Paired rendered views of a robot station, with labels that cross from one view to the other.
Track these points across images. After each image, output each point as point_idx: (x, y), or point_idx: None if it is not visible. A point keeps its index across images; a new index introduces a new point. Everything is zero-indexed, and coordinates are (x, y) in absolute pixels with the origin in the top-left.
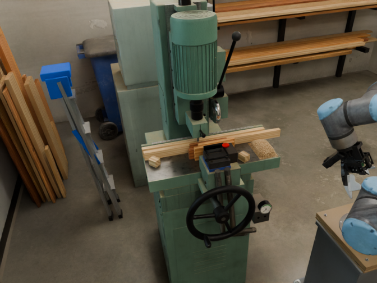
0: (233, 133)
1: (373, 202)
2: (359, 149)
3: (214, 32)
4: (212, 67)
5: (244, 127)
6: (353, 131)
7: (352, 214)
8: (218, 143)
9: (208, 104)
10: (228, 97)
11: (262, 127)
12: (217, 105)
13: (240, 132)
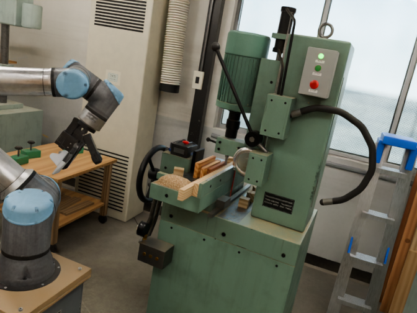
0: (211, 174)
1: (37, 188)
2: (73, 122)
3: (228, 44)
4: (221, 76)
5: (211, 177)
6: (84, 107)
7: (55, 187)
8: (198, 150)
9: None
10: (249, 153)
11: (197, 182)
12: (240, 148)
13: (208, 176)
